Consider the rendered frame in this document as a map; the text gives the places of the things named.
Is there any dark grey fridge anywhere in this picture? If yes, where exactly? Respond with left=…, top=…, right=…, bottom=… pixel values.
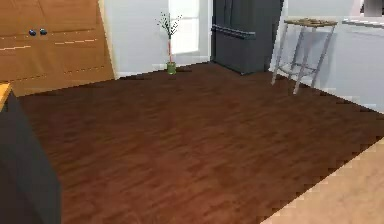
left=211, top=0, right=285, bottom=76

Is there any black cabinet with wooden top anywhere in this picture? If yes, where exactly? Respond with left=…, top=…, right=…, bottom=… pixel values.
left=0, top=82, right=63, bottom=224

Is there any dark fridge handle bar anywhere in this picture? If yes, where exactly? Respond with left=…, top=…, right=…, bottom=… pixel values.
left=211, top=25, right=257, bottom=41

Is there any grey stool with wooden seat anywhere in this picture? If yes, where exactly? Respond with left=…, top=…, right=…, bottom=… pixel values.
left=270, top=17, right=339, bottom=95

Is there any brown wooden cupboard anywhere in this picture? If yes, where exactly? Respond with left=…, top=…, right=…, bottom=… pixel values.
left=0, top=0, right=117, bottom=98

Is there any house plant in green pot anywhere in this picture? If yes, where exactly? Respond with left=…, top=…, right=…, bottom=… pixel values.
left=156, top=11, right=183, bottom=76

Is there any white window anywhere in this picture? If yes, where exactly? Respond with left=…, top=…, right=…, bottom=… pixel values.
left=167, top=0, right=202, bottom=56

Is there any white kitchen counter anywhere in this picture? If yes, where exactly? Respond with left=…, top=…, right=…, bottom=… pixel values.
left=279, top=14, right=384, bottom=114

